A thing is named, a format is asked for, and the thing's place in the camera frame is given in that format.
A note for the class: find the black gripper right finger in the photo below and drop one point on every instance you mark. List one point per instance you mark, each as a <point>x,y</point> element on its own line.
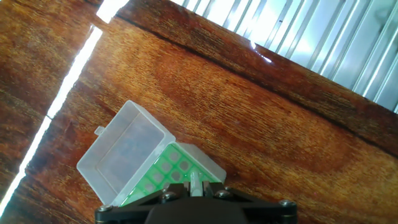
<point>230,194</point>

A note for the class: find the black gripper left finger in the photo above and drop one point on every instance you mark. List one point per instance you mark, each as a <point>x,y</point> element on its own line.
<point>161,196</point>

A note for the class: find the clear large pipette tip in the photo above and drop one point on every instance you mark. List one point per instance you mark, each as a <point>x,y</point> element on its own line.
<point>195,185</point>

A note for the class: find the green clear pipette tip box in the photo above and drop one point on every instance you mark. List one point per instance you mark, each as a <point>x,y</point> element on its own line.
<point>124,155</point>

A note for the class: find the glossy brown wooden board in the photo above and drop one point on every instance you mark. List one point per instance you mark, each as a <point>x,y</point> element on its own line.
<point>248,109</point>

